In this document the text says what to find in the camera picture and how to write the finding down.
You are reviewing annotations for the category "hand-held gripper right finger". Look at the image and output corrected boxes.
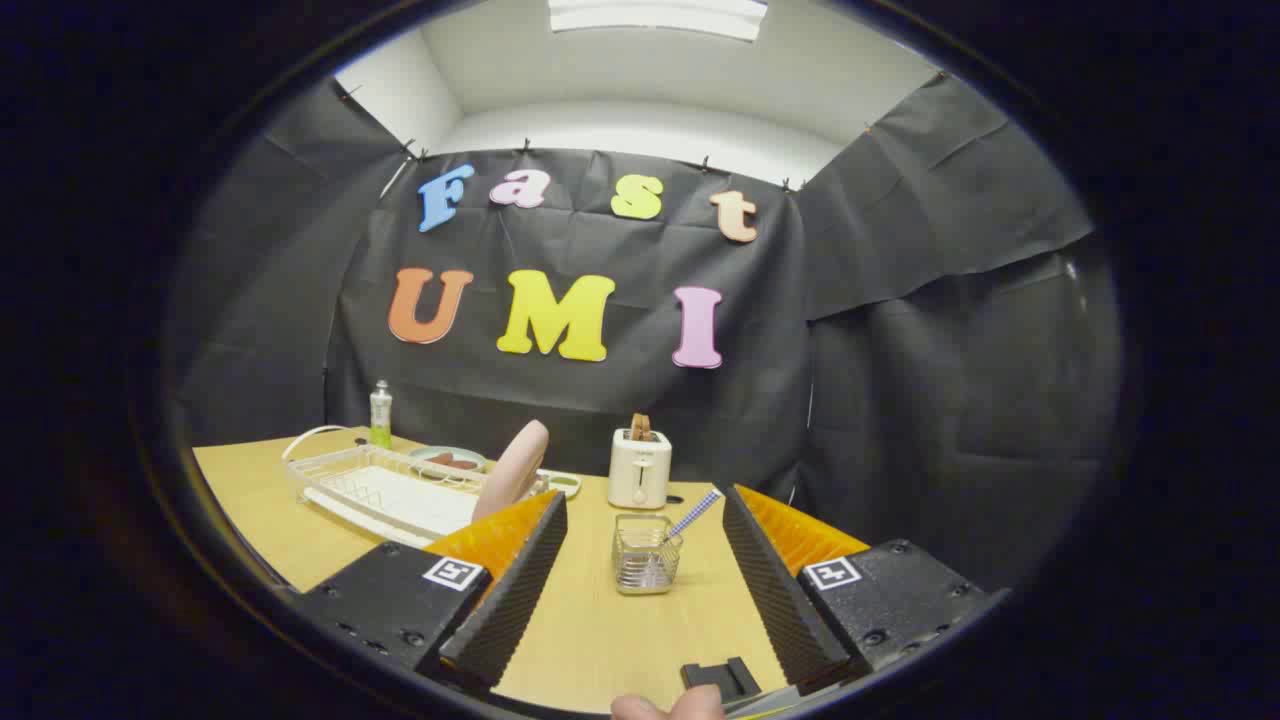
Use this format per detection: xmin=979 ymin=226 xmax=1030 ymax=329
xmin=721 ymin=484 xmax=1011 ymax=698

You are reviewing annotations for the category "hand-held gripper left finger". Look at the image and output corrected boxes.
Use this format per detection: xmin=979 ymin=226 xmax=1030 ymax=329
xmin=290 ymin=489 xmax=569 ymax=691

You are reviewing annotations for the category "blue checked handle spoon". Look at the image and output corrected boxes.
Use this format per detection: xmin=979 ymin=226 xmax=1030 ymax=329
xmin=655 ymin=489 xmax=722 ymax=561

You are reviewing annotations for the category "pink plate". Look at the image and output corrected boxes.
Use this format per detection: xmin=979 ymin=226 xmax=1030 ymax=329
xmin=472 ymin=419 xmax=550 ymax=523

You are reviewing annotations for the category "metal wire basket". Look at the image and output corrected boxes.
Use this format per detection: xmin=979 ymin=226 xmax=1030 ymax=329
xmin=612 ymin=513 xmax=684 ymax=596

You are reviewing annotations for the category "white wire dish rack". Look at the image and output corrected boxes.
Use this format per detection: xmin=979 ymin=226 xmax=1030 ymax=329
xmin=281 ymin=425 xmax=549 ymax=549

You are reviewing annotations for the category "pale green plate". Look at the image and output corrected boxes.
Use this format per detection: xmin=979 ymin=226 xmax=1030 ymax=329
xmin=408 ymin=445 xmax=488 ymax=475

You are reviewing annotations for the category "black table clamp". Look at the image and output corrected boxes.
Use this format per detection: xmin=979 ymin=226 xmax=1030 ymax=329
xmin=681 ymin=657 xmax=762 ymax=704

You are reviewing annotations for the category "white toaster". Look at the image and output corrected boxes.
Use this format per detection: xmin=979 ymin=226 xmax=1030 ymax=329
xmin=608 ymin=428 xmax=673 ymax=510

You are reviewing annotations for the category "black backdrop cloth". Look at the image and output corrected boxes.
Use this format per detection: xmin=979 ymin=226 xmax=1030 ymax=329
xmin=165 ymin=72 xmax=1126 ymax=591

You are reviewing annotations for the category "ceiling light panel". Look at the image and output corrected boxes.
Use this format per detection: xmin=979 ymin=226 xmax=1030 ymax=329
xmin=548 ymin=0 xmax=769 ymax=43

